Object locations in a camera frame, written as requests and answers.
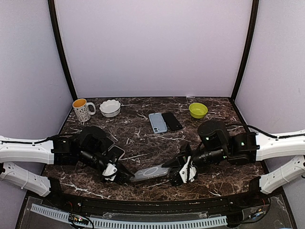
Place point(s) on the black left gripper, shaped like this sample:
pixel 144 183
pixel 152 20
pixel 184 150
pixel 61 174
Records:
pixel 116 178

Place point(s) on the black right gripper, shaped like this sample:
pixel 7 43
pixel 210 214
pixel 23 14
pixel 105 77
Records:
pixel 182 162

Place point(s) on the light blue phone case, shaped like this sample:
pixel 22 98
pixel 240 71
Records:
pixel 157 122

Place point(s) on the black phone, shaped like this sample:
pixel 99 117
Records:
pixel 172 121

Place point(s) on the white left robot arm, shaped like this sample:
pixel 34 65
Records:
pixel 90 146

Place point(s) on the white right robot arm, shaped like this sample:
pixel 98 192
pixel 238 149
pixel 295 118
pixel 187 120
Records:
pixel 218 145

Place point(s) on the phone in grey case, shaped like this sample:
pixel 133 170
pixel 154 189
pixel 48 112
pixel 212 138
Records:
pixel 107 143

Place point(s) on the green bowl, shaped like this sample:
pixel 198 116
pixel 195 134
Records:
pixel 198 110

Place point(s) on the white scalloped bowl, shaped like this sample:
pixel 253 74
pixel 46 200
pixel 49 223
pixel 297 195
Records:
pixel 110 108

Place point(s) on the left green circuit board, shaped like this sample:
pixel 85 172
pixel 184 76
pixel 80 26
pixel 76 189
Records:
pixel 78 220

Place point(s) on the green circuit board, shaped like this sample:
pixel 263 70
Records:
pixel 257 213
pixel 78 220

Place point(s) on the white patterned mug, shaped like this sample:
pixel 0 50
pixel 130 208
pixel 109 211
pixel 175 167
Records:
pixel 83 109

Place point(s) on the right green circuit board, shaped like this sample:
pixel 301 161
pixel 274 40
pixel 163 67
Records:
pixel 257 213

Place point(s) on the white slotted cable duct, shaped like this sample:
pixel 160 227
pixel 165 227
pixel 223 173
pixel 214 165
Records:
pixel 98 223

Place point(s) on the black front rail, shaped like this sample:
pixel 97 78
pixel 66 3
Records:
pixel 86 205

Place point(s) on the black left frame post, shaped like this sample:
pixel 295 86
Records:
pixel 60 48

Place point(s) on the black frame post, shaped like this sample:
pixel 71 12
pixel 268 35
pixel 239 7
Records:
pixel 60 48
pixel 246 51

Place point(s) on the black right frame post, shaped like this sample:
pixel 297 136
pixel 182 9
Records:
pixel 246 51

